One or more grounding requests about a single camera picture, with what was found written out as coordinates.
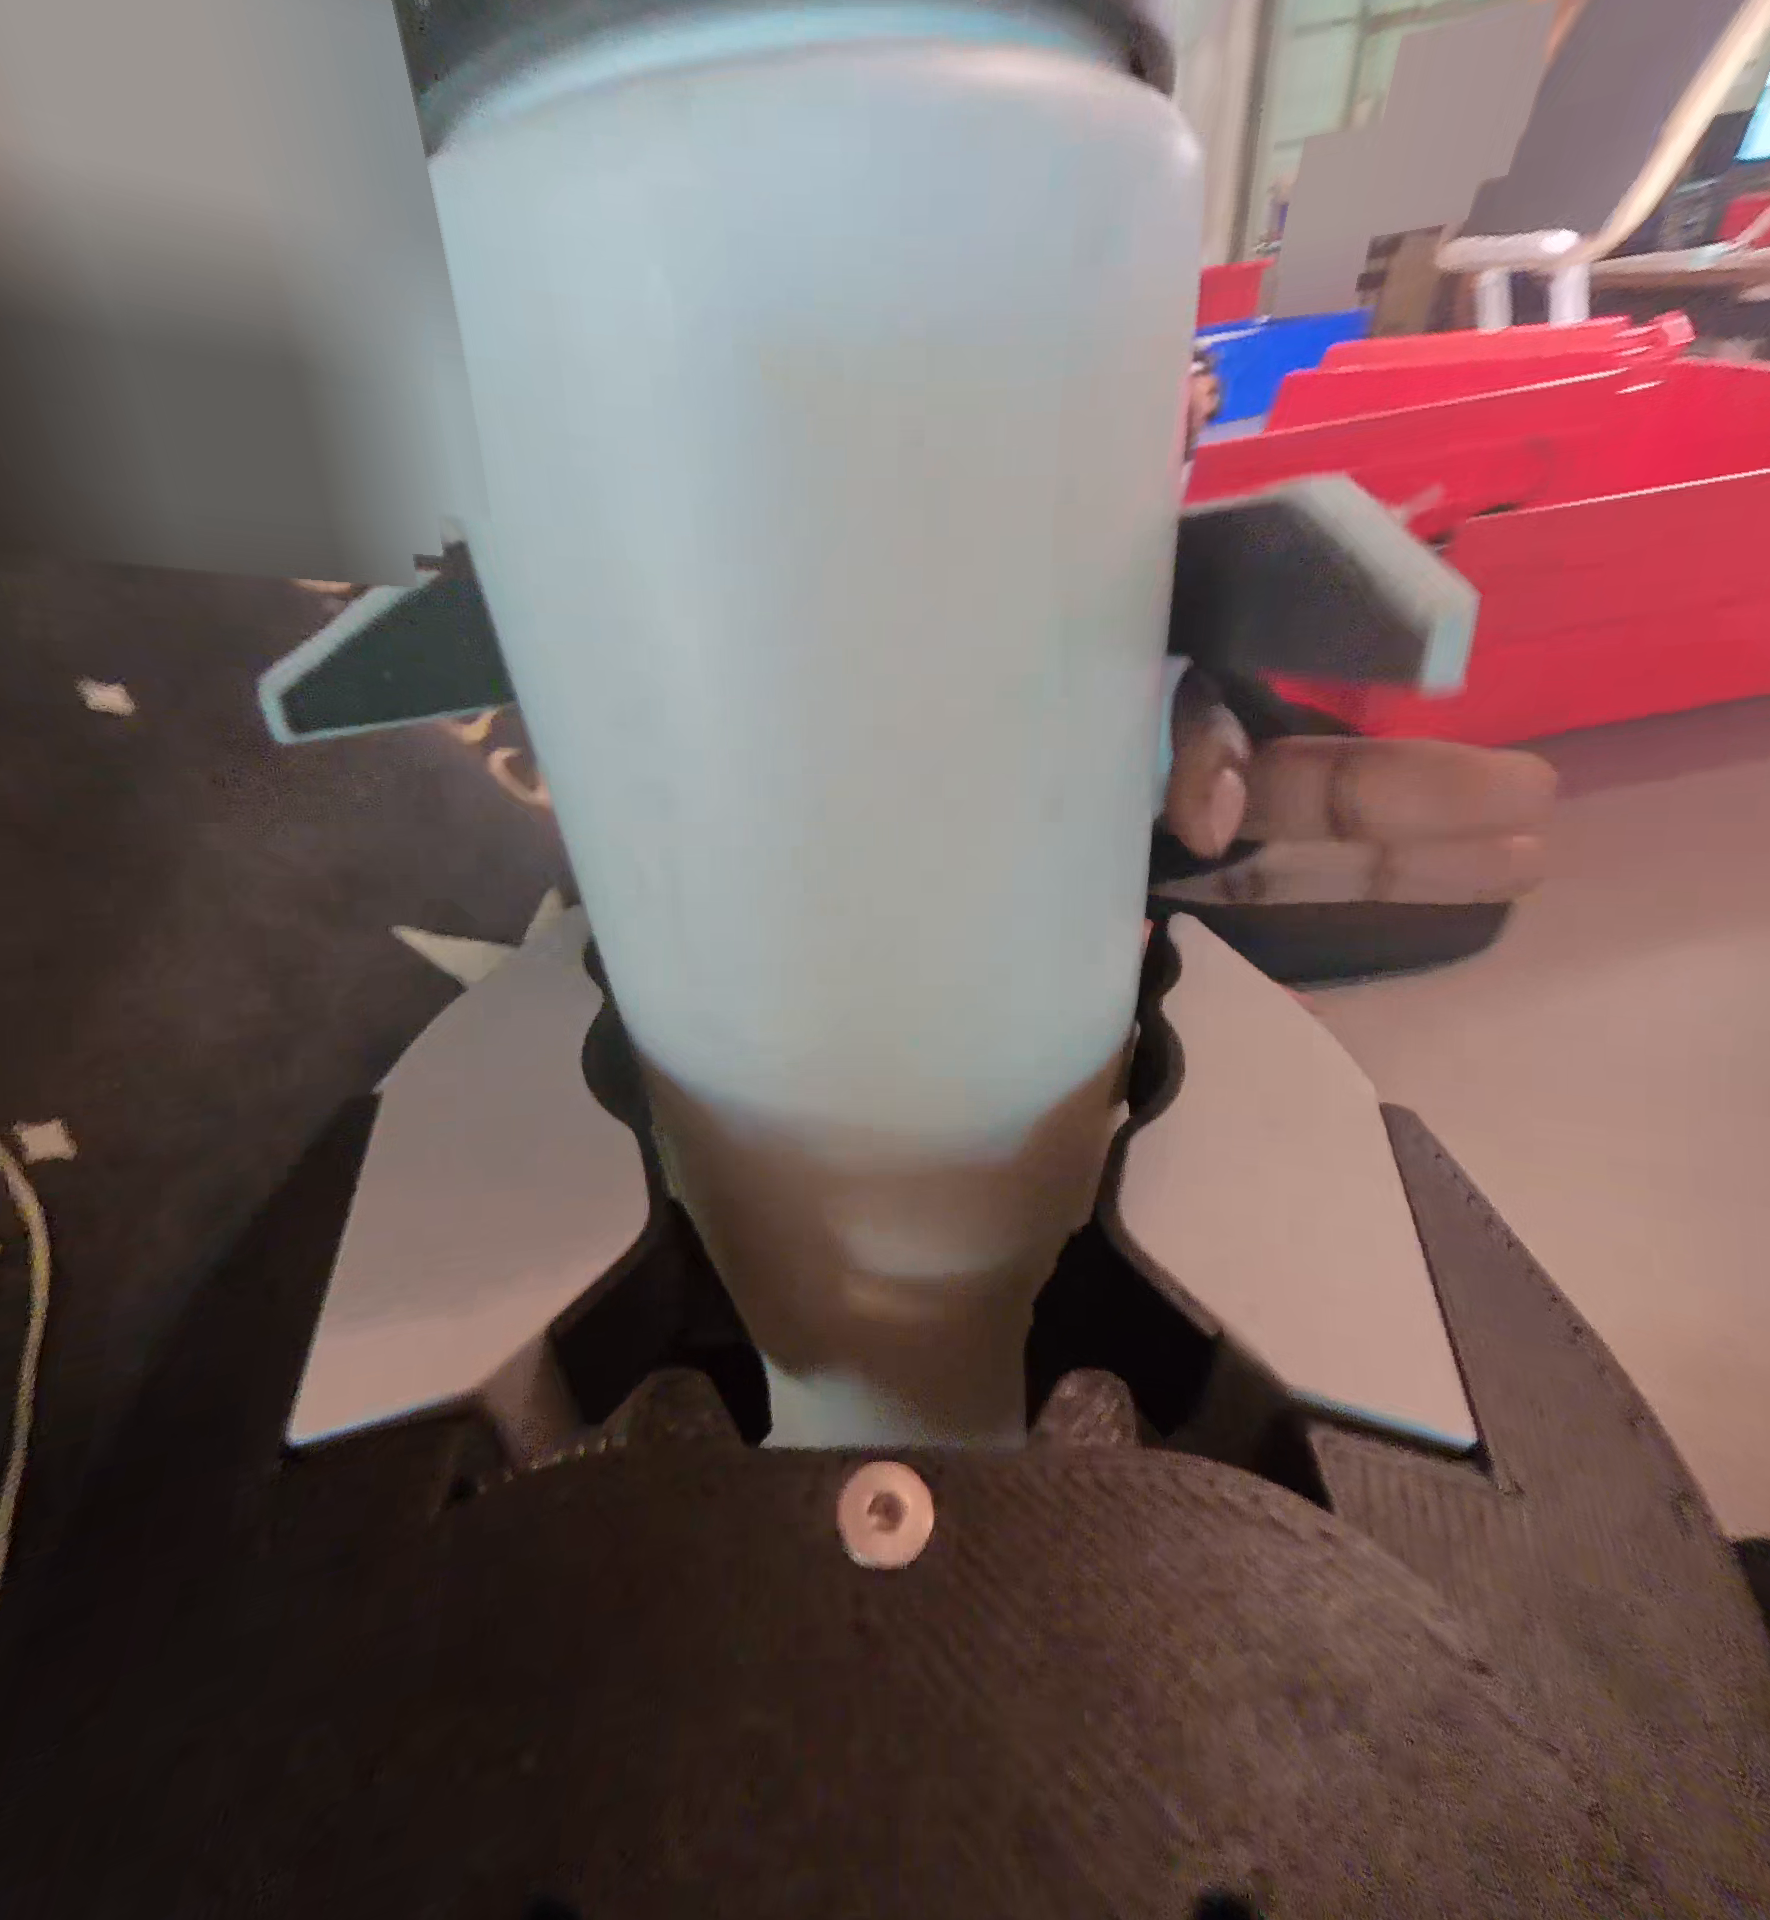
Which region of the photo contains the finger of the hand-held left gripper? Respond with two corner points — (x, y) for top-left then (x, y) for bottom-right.
(256, 562), (521, 748)
(1170, 473), (1483, 694)

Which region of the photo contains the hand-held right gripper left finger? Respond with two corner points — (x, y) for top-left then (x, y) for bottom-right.
(282, 906), (663, 1451)

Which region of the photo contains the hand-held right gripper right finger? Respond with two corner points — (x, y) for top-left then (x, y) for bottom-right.
(1099, 910), (1484, 1457)

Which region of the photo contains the red plastic bin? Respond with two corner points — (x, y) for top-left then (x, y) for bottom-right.
(1266, 352), (1770, 743)
(1274, 307), (1698, 439)

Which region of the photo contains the white bottle with black cap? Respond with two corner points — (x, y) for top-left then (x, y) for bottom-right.
(413, 0), (1210, 1452)

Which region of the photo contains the person's left hand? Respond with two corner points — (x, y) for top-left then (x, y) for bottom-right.
(1154, 664), (1565, 910)

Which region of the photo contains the blue plastic bin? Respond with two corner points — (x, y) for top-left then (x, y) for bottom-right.
(1194, 307), (1375, 439)

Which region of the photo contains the black cushioned pad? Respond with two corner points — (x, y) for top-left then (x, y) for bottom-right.
(1147, 869), (1517, 993)

